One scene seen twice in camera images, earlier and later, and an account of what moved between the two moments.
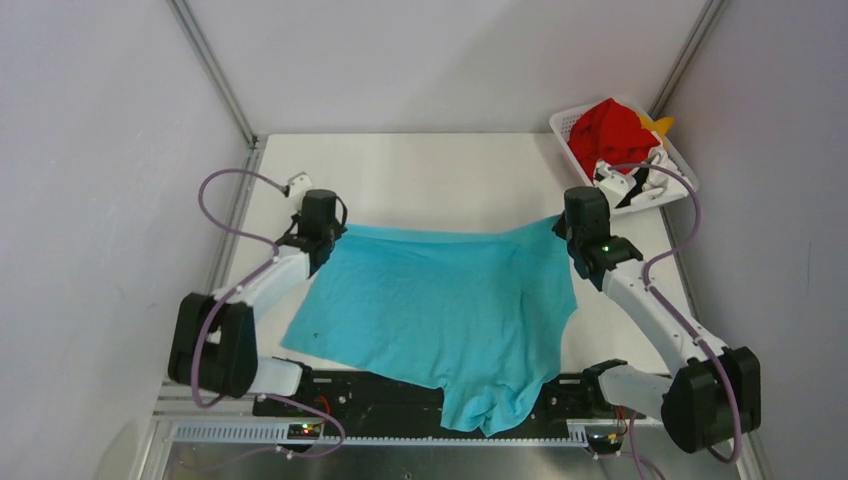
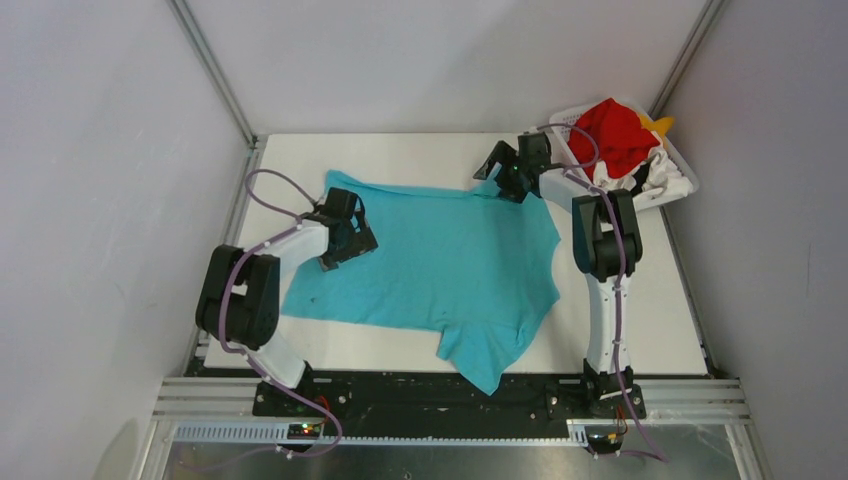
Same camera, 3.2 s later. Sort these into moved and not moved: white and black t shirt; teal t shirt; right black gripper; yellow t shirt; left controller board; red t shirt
Moved: right black gripper; teal t shirt
Not moved: left controller board; red t shirt; yellow t shirt; white and black t shirt
